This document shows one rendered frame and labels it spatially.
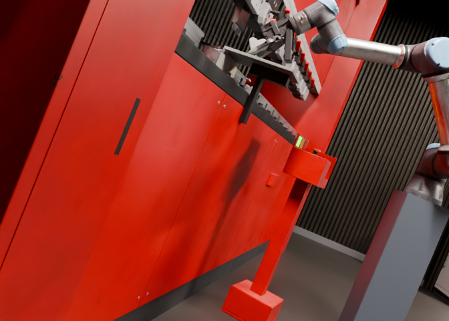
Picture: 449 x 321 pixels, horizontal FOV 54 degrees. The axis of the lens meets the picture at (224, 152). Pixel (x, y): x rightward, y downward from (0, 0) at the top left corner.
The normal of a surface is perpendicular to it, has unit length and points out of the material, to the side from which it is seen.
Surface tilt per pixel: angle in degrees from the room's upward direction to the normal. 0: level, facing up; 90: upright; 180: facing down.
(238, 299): 90
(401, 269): 90
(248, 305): 90
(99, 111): 90
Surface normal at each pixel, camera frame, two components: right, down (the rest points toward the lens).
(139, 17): 0.88, 0.37
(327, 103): -0.29, -0.09
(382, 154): -0.07, 0.00
